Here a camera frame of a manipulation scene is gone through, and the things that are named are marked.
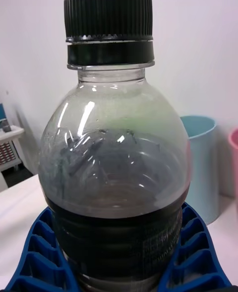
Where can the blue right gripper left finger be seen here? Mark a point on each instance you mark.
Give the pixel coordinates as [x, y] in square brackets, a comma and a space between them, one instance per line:
[39, 259]

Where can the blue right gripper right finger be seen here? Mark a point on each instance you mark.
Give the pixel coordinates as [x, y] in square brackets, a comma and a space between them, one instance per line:
[198, 252]

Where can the clear plastic bottle black cap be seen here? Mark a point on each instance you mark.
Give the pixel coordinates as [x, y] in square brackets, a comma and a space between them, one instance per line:
[114, 172]

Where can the pale blue plastic bin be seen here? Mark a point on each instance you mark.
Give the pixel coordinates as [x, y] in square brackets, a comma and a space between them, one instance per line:
[204, 167]

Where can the pink plastic bin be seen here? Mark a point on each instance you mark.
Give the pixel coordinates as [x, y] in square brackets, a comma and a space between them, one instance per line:
[234, 163]

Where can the white plastic rack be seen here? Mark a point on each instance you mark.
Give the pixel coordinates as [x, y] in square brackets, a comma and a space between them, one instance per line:
[8, 148]

